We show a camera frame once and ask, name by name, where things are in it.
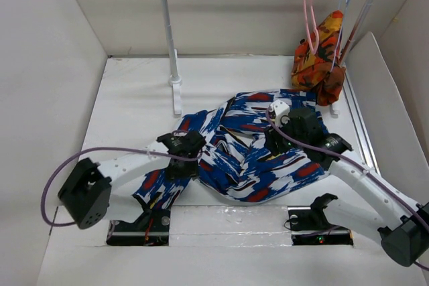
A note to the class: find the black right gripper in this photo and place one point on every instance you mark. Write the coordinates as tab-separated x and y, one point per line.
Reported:
270	142

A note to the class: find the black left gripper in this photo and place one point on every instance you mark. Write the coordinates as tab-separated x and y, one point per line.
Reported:
190	172

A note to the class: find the blue white red patterned trousers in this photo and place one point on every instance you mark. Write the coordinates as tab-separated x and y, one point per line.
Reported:
235	162

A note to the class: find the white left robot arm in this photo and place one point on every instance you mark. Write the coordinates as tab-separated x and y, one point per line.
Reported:
129	188

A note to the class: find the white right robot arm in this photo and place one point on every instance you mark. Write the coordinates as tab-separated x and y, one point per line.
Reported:
398	223

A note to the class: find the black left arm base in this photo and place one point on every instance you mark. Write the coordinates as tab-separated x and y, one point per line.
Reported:
148	230

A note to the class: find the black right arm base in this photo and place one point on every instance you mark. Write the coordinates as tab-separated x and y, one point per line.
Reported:
307	229

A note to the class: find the pink plastic hanger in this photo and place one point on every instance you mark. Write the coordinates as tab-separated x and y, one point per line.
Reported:
311	26

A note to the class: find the orange camouflage garment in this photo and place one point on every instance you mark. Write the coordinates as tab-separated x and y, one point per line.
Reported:
321	73

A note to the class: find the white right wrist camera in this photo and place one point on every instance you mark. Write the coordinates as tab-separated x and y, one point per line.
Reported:
278	112

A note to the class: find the light blue wire hanger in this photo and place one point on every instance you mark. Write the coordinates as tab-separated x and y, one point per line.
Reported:
343	7

